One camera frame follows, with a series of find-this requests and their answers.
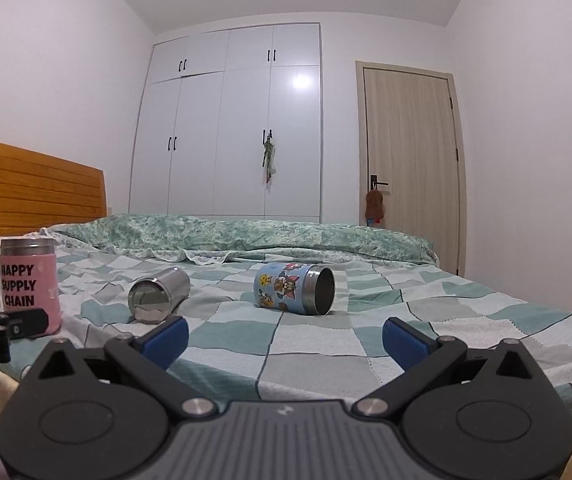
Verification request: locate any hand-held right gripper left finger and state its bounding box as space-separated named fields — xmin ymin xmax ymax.
xmin=18 ymin=316 xmax=217 ymax=418

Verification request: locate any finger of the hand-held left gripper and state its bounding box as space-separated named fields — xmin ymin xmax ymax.
xmin=0 ymin=308 xmax=49 ymax=339

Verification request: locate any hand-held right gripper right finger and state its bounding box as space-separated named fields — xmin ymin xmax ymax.
xmin=353 ymin=316 xmax=554 ymax=418

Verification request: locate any blue cartoon print cup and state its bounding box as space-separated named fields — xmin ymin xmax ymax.
xmin=254 ymin=262 xmax=336 ymax=317

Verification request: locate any pink lettered cup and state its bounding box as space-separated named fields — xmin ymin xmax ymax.
xmin=0 ymin=238 xmax=62 ymax=337

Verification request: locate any plain steel cup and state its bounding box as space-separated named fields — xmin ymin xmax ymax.
xmin=128 ymin=266 xmax=191 ymax=324

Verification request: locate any checkered bedsheet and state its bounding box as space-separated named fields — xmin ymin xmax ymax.
xmin=0 ymin=245 xmax=572 ymax=422

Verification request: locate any wooden headboard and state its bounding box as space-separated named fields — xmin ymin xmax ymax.
xmin=0 ymin=134 xmax=107 ymax=237

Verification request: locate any brown plush toy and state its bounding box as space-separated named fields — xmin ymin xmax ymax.
xmin=365 ymin=190 xmax=385 ymax=226

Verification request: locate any green floral quilt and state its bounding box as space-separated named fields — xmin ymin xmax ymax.
xmin=40 ymin=213 xmax=440 ymax=267

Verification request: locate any light wooden door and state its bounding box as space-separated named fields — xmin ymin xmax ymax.
xmin=356 ymin=61 xmax=468 ymax=277

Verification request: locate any white wardrobe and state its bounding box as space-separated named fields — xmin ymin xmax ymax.
xmin=128 ymin=22 xmax=323 ymax=223

